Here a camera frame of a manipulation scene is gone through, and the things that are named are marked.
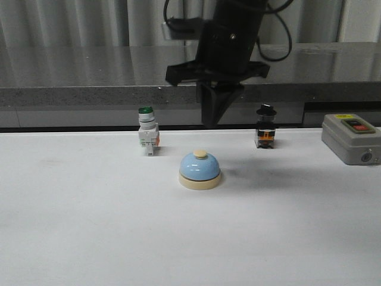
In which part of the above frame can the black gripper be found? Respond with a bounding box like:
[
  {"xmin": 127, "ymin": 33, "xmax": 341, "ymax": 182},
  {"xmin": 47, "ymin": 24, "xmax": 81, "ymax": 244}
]
[{"xmin": 165, "ymin": 20, "xmax": 270, "ymax": 126}]

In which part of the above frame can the black cable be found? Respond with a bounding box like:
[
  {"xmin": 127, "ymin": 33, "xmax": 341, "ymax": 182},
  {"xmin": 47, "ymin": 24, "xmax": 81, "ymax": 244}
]
[{"xmin": 163, "ymin": 0, "xmax": 294, "ymax": 63}]

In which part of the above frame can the grey stone counter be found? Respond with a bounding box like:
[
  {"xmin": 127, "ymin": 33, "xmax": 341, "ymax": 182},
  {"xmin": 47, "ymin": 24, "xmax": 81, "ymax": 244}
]
[{"xmin": 1, "ymin": 42, "xmax": 380, "ymax": 132}]

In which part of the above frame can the green pushbutton switch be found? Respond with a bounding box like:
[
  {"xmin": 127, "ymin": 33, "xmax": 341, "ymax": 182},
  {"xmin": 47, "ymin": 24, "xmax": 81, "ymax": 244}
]
[{"xmin": 138, "ymin": 106, "xmax": 160, "ymax": 156}]

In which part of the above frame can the blue cream desk bell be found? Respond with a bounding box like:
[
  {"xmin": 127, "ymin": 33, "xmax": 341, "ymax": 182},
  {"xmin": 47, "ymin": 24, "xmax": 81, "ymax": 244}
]
[{"xmin": 179, "ymin": 150, "xmax": 222, "ymax": 190}]

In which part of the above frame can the grey curtain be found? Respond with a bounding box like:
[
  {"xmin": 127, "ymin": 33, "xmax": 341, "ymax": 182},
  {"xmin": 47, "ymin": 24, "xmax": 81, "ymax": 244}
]
[{"xmin": 1, "ymin": 1, "xmax": 380, "ymax": 48}]

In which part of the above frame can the grey pushbutton station box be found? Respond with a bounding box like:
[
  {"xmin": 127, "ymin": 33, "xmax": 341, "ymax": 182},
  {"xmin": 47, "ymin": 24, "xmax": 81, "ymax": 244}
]
[{"xmin": 321, "ymin": 114, "xmax": 380, "ymax": 165}]

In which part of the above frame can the black selector switch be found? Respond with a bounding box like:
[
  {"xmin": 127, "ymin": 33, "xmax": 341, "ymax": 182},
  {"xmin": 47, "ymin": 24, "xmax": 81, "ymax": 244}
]
[{"xmin": 255, "ymin": 104, "xmax": 277, "ymax": 148}]

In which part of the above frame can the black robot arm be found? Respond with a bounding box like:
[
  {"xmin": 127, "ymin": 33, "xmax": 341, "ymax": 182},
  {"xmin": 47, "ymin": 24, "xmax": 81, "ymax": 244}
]
[{"xmin": 165, "ymin": 1, "xmax": 270, "ymax": 128}]

